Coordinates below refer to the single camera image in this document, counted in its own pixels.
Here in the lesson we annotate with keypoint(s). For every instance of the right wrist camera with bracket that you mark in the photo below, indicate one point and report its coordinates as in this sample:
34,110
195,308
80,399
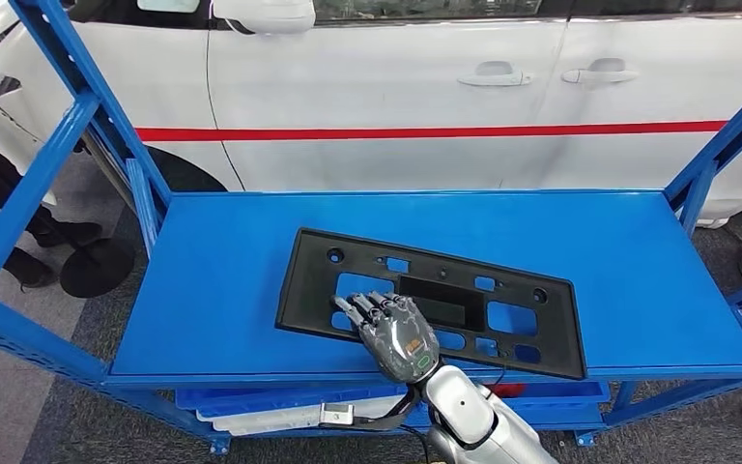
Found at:
336,414

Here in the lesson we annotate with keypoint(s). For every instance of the blue metal shelf rack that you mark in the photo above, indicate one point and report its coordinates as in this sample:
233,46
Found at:
217,269

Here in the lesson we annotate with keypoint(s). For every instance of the white plastic bin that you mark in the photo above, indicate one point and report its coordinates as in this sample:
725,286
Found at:
268,419

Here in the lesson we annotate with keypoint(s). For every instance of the red object in bin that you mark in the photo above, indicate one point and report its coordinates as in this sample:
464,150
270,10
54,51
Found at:
508,390

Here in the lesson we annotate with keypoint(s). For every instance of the white car side mirror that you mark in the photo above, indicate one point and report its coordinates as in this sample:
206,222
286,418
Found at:
268,16

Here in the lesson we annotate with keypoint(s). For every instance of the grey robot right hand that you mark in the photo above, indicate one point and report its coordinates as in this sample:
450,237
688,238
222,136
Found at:
403,346

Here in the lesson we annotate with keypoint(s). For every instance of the black plastic plate bracket part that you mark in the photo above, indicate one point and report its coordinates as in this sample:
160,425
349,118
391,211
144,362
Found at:
307,301

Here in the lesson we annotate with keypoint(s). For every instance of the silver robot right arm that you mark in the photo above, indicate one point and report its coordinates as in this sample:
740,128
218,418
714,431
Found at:
467,410

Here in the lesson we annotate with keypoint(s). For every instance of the white car with red stripe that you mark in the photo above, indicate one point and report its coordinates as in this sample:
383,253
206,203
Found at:
377,77

